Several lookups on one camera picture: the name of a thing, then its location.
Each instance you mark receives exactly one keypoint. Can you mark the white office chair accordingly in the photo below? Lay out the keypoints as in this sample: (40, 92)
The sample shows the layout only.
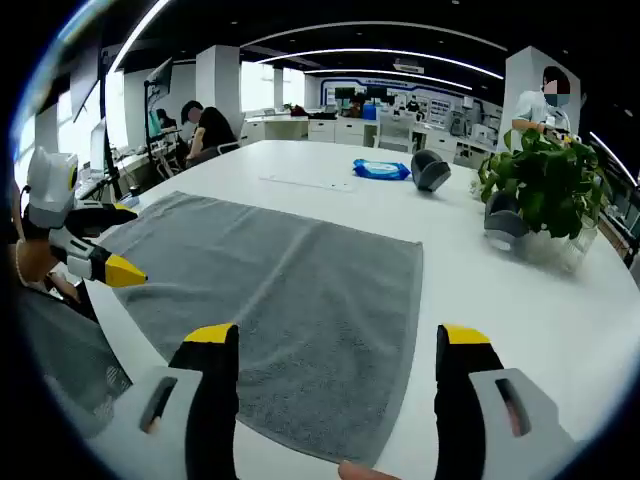
(230, 146)

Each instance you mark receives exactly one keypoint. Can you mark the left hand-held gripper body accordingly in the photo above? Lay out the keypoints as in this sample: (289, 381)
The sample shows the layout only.
(50, 185)

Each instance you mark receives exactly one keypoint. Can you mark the grey mesh chair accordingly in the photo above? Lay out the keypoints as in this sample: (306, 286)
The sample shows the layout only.
(65, 350)

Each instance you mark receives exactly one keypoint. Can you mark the computer monitor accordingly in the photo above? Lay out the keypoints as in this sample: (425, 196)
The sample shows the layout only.
(98, 145)

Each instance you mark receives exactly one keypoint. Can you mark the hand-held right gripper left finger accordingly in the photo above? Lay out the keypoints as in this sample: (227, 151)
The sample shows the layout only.
(210, 400)

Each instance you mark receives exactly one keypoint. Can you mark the white table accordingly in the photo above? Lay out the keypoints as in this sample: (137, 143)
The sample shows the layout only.
(500, 310)

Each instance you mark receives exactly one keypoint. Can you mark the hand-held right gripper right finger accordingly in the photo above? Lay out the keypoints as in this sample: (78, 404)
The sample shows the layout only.
(460, 400)

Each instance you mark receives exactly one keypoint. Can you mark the blue wipes packet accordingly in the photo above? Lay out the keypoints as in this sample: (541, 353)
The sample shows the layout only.
(382, 170)

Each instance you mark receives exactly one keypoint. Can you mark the person's left hand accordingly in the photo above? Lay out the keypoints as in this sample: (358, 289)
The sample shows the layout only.
(37, 262)

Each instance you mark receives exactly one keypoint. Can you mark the grey curved band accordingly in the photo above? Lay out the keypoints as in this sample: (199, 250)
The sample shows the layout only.
(430, 172)
(505, 222)

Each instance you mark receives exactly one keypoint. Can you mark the row of white cabinets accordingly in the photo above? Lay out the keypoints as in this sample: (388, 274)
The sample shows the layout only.
(325, 131)

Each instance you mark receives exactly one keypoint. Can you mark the person's right hand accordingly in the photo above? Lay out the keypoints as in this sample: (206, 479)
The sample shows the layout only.
(362, 472)

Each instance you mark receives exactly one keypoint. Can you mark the black tripod stand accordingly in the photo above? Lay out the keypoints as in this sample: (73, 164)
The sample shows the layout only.
(106, 125)

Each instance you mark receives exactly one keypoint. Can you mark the white ruler strip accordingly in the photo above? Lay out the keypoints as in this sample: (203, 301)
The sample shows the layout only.
(305, 182)

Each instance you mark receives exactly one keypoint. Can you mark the ceiling light strip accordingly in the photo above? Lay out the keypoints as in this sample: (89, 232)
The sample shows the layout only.
(375, 25)
(380, 52)

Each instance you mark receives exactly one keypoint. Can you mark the grey towel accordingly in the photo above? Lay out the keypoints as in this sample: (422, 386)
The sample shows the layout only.
(300, 300)

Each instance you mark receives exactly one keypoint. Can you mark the green potted plant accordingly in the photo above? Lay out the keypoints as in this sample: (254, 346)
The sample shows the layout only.
(550, 185)

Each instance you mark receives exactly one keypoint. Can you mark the blue box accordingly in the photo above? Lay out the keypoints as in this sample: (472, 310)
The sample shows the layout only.
(370, 111)

